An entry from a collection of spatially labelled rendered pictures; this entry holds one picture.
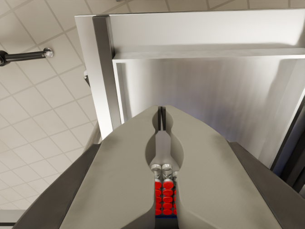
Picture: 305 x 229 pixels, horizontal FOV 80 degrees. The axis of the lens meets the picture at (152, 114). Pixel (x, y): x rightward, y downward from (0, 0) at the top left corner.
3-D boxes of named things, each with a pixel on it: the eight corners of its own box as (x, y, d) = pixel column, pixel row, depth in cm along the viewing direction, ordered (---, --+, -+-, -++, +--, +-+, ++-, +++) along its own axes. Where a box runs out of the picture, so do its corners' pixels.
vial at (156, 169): (161, 170, 39) (162, 189, 35) (150, 170, 39) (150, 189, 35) (161, 163, 38) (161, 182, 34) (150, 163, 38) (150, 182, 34)
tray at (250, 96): (244, 196, 44) (250, 210, 41) (135, 196, 44) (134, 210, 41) (303, 47, 25) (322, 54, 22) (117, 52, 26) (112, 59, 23)
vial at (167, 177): (172, 170, 39) (174, 189, 35) (161, 170, 39) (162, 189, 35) (172, 163, 38) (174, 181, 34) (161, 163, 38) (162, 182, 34)
